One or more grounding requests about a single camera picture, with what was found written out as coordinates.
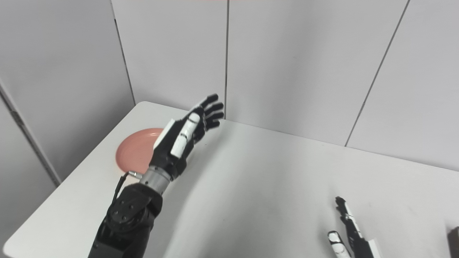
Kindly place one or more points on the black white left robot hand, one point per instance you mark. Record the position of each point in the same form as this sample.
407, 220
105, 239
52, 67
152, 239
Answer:
172, 143

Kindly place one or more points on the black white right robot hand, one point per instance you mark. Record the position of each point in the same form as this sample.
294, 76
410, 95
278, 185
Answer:
356, 236

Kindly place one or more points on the pink round plate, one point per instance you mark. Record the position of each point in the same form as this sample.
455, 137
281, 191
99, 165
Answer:
138, 150

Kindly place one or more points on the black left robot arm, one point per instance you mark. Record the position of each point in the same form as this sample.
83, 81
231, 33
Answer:
132, 215

